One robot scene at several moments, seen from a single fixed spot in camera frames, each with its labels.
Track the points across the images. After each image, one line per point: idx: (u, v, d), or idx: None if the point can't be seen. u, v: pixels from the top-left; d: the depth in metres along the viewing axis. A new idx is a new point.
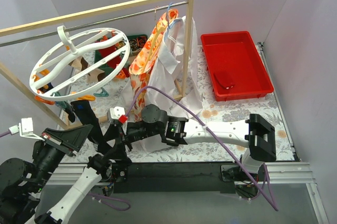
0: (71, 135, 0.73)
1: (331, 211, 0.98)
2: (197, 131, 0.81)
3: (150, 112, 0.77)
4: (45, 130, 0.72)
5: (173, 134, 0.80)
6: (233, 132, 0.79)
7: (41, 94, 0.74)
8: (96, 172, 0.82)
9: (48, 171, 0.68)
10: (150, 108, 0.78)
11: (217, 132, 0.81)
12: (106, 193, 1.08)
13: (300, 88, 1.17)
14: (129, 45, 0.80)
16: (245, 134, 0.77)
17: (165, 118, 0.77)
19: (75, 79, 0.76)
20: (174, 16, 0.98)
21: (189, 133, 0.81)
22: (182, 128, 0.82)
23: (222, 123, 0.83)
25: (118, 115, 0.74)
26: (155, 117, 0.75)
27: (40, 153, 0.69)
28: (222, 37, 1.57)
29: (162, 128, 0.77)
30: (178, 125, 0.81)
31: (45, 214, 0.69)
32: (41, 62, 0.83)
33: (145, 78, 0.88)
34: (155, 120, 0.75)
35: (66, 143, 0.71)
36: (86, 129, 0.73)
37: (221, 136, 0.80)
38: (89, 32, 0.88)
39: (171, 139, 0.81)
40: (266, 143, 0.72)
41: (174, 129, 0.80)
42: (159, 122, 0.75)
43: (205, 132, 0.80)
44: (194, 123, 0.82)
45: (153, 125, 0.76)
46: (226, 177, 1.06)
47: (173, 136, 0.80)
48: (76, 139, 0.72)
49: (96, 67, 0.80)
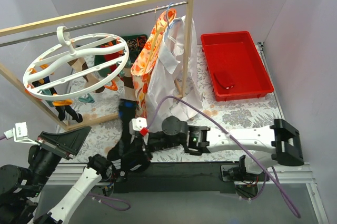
0: (68, 138, 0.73)
1: (332, 211, 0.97)
2: (221, 140, 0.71)
3: (171, 124, 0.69)
4: (39, 135, 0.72)
5: (196, 143, 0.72)
6: (257, 138, 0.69)
7: (30, 88, 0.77)
8: (96, 172, 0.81)
9: (45, 174, 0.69)
10: (170, 119, 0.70)
11: (240, 139, 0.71)
12: (106, 193, 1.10)
13: (301, 88, 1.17)
14: (127, 57, 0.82)
16: (271, 140, 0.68)
17: (186, 129, 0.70)
19: (65, 81, 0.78)
20: (172, 16, 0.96)
21: (212, 142, 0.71)
22: (205, 137, 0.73)
23: (245, 129, 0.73)
25: (140, 126, 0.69)
26: (177, 128, 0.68)
27: (36, 157, 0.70)
28: (222, 37, 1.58)
29: (184, 139, 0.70)
30: (200, 135, 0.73)
31: (46, 214, 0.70)
32: (41, 57, 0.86)
33: (147, 79, 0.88)
34: (177, 132, 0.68)
35: (62, 146, 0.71)
36: (84, 131, 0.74)
37: (246, 145, 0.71)
38: (96, 35, 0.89)
39: (194, 149, 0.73)
40: (294, 150, 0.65)
41: (196, 139, 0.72)
42: (181, 133, 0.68)
43: (229, 140, 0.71)
44: (217, 132, 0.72)
45: (175, 137, 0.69)
46: (226, 177, 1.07)
47: (196, 146, 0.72)
48: (73, 143, 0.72)
49: (89, 72, 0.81)
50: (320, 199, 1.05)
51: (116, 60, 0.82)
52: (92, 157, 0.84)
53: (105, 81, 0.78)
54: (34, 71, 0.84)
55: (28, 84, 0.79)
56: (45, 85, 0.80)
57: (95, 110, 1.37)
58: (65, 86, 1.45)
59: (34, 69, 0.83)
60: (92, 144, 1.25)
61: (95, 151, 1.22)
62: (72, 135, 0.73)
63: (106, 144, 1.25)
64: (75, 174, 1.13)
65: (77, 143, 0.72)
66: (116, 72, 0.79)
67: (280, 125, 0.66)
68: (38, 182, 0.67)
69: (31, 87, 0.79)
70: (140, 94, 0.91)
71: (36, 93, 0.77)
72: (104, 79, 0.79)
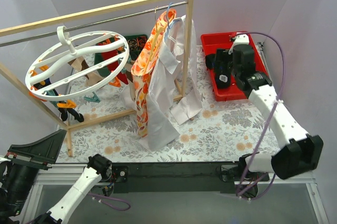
0: (43, 147, 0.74)
1: (331, 211, 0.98)
2: (266, 97, 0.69)
3: (249, 47, 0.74)
4: (9, 150, 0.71)
5: (249, 79, 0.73)
6: (287, 125, 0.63)
7: (33, 90, 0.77)
8: (96, 172, 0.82)
9: (24, 189, 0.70)
10: (248, 46, 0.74)
11: (276, 112, 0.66)
12: (106, 193, 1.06)
13: (300, 88, 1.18)
14: (127, 52, 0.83)
16: (290, 137, 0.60)
17: (250, 59, 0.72)
19: (68, 80, 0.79)
20: (172, 16, 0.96)
21: (258, 91, 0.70)
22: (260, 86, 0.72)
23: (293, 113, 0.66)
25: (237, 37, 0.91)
26: (243, 49, 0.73)
27: (9, 174, 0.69)
28: (221, 37, 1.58)
29: (240, 64, 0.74)
30: (259, 79, 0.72)
31: (45, 214, 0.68)
32: (40, 59, 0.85)
33: (147, 79, 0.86)
34: (239, 51, 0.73)
35: (38, 157, 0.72)
36: (58, 137, 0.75)
37: (274, 119, 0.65)
38: (93, 33, 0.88)
39: (241, 82, 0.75)
40: (295, 164, 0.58)
41: (251, 78, 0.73)
42: (243, 55, 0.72)
43: (269, 104, 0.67)
44: (271, 91, 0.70)
45: (237, 56, 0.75)
46: (226, 177, 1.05)
47: (245, 80, 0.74)
48: (48, 151, 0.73)
49: (92, 70, 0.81)
50: (319, 198, 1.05)
51: (117, 57, 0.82)
52: (93, 157, 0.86)
53: (108, 80, 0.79)
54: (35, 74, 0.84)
55: (31, 86, 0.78)
56: (48, 86, 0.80)
57: (95, 110, 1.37)
58: (65, 86, 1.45)
59: (35, 70, 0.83)
60: (92, 144, 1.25)
61: (96, 151, 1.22)
62: (48, 143, 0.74)
63: (107, 144, 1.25)
64: (75, 174, 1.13)
65: (52, 151, 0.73)
66: (118, 70, 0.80)
67: (313, 142, 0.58)
68: (16, 199, 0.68)
69: (35, 89, 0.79)
70: (140, 94, 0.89)
71: (41, 95, 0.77)
72: (109, 76, 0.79)
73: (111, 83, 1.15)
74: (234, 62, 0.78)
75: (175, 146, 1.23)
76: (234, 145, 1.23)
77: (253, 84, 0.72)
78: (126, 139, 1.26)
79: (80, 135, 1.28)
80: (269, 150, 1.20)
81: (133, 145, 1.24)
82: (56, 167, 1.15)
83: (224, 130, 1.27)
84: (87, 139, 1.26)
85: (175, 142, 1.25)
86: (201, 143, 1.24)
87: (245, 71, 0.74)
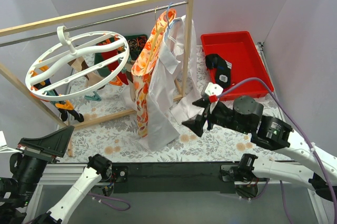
0: (53, 140, 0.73)
1: (331, 211, 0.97)
2: (300, 149, 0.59)
3: (248, 100, 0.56)
4: (20, 142, 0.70)
5: (273, 135, 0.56)
6: (335, 167, 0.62)
7: (33, 90, 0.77)
8: (96, 172, 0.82)
9: (33, 181, 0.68)
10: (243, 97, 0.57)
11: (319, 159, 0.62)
12: (106, 193, 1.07)
13: (300, 88, 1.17)
14: (127, 52, 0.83)
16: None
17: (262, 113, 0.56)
19: (69, 80, 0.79)
20: (172, 16, 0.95)
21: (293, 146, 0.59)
22: (284, 137, 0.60)
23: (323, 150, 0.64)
25: (212, 91, 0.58)
26: (249, 108, 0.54)
27: (19, 166, 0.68)
28: (221, 37, 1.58)
29: (254, 123, 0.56)
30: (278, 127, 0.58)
31: (45, 213, 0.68)
32: (41, 59, 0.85)
33: (147, 79, 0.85)
34: (248, 113, 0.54)
35: (48, 151, 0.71)
36: (68, 132, 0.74)
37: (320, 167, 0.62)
38: (92, 33, 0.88)
39: (263, 141, 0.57)
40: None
41: (273, 132, 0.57)
42: (256, 115, 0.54)
43: (309, 156, 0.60)
44: (299, 138, 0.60)
45: (245, 118, 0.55)
46: (226, 177, 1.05)
47: (267, 138, 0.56)
48: (58, 144, 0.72)
49: (92, 70, 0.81)
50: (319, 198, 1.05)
51: (117, 56, 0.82)
52: (93, 157, 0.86)
53: (108, 79, 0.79)
54: (35, 74, 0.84)
55: (31, 87, 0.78)
56: (48, 86, 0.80)
57: (95, 110, 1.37)
58: (65, 87, 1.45)
59: (35, 71, 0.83)
60: (92, 144, 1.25)
61: (96, 151, 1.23)
62: (57, 136, 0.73)
63: (107, 144, 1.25)
64: (75, 174, 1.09)
65: (61, 145, 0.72)
66: (118, 70, 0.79)
67: None
68: (26, 190, 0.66)
69: (35, 89, 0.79)
70: (141, 94, 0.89)
71: (41, 95, 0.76)
72: (109, 76, 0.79)
73: (111, 83, 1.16)
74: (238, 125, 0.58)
75: (175, 145, 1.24)
76: (234, 145, 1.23)
77: (278, 139, 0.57)
78: (126, 139, 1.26)
79: (80, 135, 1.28)
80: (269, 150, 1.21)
81: (133, 145, 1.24)
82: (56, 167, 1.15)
83: (224, 130, 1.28)
84: (87, 139, 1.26)
85: (175, 142, 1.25)
86: (201, 143, 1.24)
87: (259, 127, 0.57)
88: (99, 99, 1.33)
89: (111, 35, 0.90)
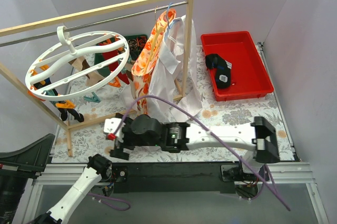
0: (30, 155, 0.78)
1: (332, 211, 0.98)
2: (201, 137, 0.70)
3: (142, 119, 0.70)
4: None
5: (176, 140, 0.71)
6: (238, 136, 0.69)
7: (33, 90, 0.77)
8: (96, 172, 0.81)
9: (12, 201, 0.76)
10: (140, 117, 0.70)
11: (221, 137, 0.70)
12: (106, 193, 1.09)
13: (300, 89, 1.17)
14: (127, 52, 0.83)
16: (251, 138, 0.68)
17: (158, 125, 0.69)
19: (68, 80, 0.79)
20: (172, 16, 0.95)
21: (192, 138, 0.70)
22: (185, 134, 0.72)
23: (226, 126, 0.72)
25: (111, 129, 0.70)
26: (145, 127, 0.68)
27: None
28: (222, 37, 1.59)
29: (155, 136, 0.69)
30: (179, 130, 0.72)
31: (45, 213, 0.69)
32: (41, 58, 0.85)
33: (148, 79, 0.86)
34: (145, 130, 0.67)
35: (27, 166, 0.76)
36: (47, 144, 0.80)
37: (227, 142, 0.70)
38: (93, 33, 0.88)
39: (172, 147, 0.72)
40: (274, 149, 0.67)
41: (175, 137, 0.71)
42: (151, 130, 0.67)
43: (209, 137, 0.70)
44: (197, 128, 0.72)
45: (145, 135, 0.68)
46: (226, 177, 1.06)
47: (174, 144, 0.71)
48: (37, 159, 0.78)
49: (92, 70, 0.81)
50: (319, 198, 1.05)
51: (117, 57, 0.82)
52: (92, 156, 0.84)
53: (108, 80, 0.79)
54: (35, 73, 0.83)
55: (31, 86, 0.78)
56: (48, 86, 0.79)
57: (95, 110, 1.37)
58: (65, 86, 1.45)
59: (35, 70, 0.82)
60: (92, 143, 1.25)
61: (96, 151, 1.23)
62: (35, 151, 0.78)
63: (107, 144, 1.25)
64: (74, 174, 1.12)
65: (41, 159, 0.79)
66: (118, 70, 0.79)
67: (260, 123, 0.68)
68: (5, 211, 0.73)
69: (35, 89, 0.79)
70: (141, 94, 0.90)
71: (40, 95, 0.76)
72: (109, 76, 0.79)
73: (111, 84, 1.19)
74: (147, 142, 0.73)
75: None
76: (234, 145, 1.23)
77: (180, 140, 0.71)
78: None
79: (80, 135, 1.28)
80: None
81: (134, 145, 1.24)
82: (56, 167, 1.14)
83: None
84: (88, 139, 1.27)
85: None
86: None
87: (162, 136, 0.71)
88: (98, 100, 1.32)
89: (112, 35, 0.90)
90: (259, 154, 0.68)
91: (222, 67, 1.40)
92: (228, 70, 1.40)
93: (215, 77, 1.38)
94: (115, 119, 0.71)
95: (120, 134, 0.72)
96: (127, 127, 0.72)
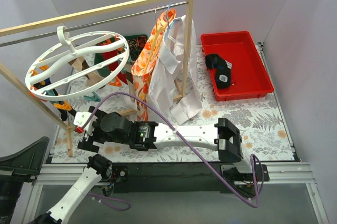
0: (26, 158, 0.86)
1: (331, 211, 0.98)
2: (167, 136, 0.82)
3: (112, 118, 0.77)
4: None
5: (144, 138, 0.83)
6: (202, 136, 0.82)
7: (33, 90, 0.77)
8: (96, 172, 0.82)
9: (7, 205, 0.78)
10: (110, 115, 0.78)
11: (187, 136, 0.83)
12: (106, 193, 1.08)
13: (300, 89, 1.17)
14: (127, 52, 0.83)
16: (214, 138, 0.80)
17: (127, 124, 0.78)
19: (68, 80, 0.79)
20: (172, 16, 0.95)
21: (159, 137, 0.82)
22: (153, 133, 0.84)
23: (192, 127, 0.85)
25: (80, 122, 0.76)
26: (114, 125, 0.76)
27: None
28: (221, 37, 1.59)
29: (124, 134, 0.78)
30: (147, 129, 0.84)
31: (45, 214, 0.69)
32: (41, 58, 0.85)
33: (147, 79, 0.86)
34: (114, 128, 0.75)
35: (21, 169, 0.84)
36: (40, 147, 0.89)
37: (192, 141, 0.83)
38: (93, 33, 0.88)
39: (140, 144, 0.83)
40: (233, 148, 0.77)
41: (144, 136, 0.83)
42: (119, 128, 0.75)
43: (175, 136, 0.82)
44: (165, 128, 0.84)
45: (114, 132, 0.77)
46: (226, 177, 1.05)
47: (142, 143, 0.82)
48: (32, 162, 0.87)
49: (92, 70, 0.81)
50: (320, 198, 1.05)
51: (117, 57, 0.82)
52: (93, 156, 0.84)
53: (108, 79, 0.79)
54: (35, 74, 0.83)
55: (31, 86, 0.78)
56: (48, 86, 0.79)
57: None
58: (65, 86, 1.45)
59: (35, 70, 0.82)
60: None
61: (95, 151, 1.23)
62: (29, 154, 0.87)
63: (106, 144, 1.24)
64: (74, 174, 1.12)
65: (36, 162, 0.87)
66: (118, 70, 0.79)
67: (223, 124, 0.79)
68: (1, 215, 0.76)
69: (35, 89, 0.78)
70: (141, 94, 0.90)
71: (41, 95, 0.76)
72: (109, 76, 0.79)
73: (111, 84, 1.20)
74: (115, 138, 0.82)
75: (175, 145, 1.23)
76: None
77: (149, 139, 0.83)
78: None
79: (80, 135, 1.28)
80: (269, 150, 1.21)
81: None
82: (56, 167, 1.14)
83: None
84: None
85: None
86: None
87: (132, 135, 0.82)
88: (98, 100, 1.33)
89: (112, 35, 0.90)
90: (222, 153, 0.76)
91: (222, 67, 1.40)
92: (228, 70, 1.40)
93: (215, 77, 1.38)
94: (86, 113, 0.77)
95: (88, 128, 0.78)
96: (98, 123, 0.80)
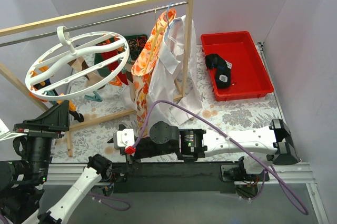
0: (52, 118, 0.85)
1: (331, 211, 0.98)
2: (219, 144, 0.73)
3: (164, 127, 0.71)
4: (23, 125, 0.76)
5: (192, 149, 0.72)
6: (259, 140, 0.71)
7: (33, 90, 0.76)
8: (96, 172, 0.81)
9: (43, 159, 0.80)
10: (159, 126, 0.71)
11: (241, 142, 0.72)
12: (106, 193, 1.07)
13: (300, 89, 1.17)
14: (127, 51, 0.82)
16: (273, 143, 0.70)
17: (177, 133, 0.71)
19: (69, 80, 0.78)
20: (172, 16, 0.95)
21: (210, 146, 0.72)
22: (201, 142, 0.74)
23: (245, 132, 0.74)
25: (125, 142, 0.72)
26: (167, 136, 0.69)
27: (27, 148, 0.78)
28: (221, 37, 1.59)
29: (175, 145, 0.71)
30: (195, 138, 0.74)
31: (45, 214, 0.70)
32: (41, 59, 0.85)
33: (147, 79, 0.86)
34: (167, 139, 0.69)
35: (51, 128, 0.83)
36: (63, 106, 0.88)
37: (247, 147, 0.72)
38: (93, 34, 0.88)
39: (188, 155, 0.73)
40: (294, 151, 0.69)
41: (192, 146, 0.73)
42: (172, 139, 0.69)
43: (228, 144, 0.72)
44: (214, 134, 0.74)
45: (166, 144, 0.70)
46: (226, 177, 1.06)
47: (190, 153, 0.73)
48: (59, 120, 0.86)
49: (93, 70, 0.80)
50: (320, 199, 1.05)
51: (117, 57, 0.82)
52: (92, 156, 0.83)
53: (108, 79, 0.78)
54: (35, 74, 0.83)
55: (31, 87, 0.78)
56: (49, 86, 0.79)
57: (95, 110, 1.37)
58: (65, 86, 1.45)
59: (35, 71, 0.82)
60: (92, 144, 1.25)
61: (96, 151, 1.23)
62: (56, 115, 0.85)
63: (106, 144, 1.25)
64: (74, 174, 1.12)
65: (62, 118, 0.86)
66: (118, 70, 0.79)
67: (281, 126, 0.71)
68: (39, 167, 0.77)
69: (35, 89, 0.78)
70: (141, 94, 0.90)
71: (41, 95, 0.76)
72: (109, 75, 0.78)
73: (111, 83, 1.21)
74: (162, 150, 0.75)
75: None
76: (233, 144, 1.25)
77: (198, 149, 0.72)
78: None
79: (81, 135, 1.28)
80: None
81: None
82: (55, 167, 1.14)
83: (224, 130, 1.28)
84: (88, 139, 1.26)
85: None
86: None
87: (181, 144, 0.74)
88: (99, 99, 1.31)
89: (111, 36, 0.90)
90: (284, 158, 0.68)
91: (222, 67, 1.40)
92: (228, 70, 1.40)
93: (215, 77, 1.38)
94: (128, 131, 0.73)
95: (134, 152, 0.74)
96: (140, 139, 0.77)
